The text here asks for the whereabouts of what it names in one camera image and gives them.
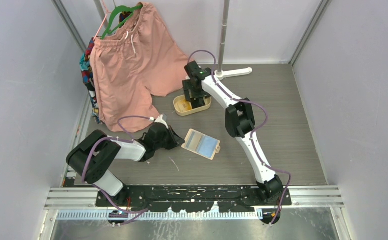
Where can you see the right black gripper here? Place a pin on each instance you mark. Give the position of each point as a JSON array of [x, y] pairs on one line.
[[187, 85]]

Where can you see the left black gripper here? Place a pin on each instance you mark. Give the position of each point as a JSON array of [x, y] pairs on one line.
[[175, 139]]

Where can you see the gold credit card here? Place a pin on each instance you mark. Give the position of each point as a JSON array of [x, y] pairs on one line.
[[183, 106]]

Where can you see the beige leather card holder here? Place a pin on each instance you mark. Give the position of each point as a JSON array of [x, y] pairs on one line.
[[201, 144]]

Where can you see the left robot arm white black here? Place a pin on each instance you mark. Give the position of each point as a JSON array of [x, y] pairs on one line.
[[92, 158]]

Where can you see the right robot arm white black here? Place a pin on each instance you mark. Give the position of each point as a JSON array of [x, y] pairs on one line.
[[239, 124]]

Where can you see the beige oval tray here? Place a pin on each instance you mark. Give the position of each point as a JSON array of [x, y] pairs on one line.
[[208, 102]]

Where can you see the white rack stand base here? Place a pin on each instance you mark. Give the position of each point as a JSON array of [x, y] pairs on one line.
[[233, 73]]

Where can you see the pink shorts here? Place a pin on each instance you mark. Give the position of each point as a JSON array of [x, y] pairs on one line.
[[140, 61]]

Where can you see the grey metal rack pole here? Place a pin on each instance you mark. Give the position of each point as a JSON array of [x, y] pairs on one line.
[[223, 34]]

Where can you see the colourful patterned garment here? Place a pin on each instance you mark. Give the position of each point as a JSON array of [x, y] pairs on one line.
[[88, 80]]

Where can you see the green clothes hanger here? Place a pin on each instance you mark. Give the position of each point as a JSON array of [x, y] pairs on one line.
[[117, 18]]

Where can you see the pink clothes hanger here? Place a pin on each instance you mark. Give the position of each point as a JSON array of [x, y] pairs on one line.
[[103, 12]]

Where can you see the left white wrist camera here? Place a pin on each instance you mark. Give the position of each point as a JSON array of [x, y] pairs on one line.
[[162, 119]]

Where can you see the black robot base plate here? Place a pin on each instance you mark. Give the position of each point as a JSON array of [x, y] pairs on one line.
[[197, 198]]

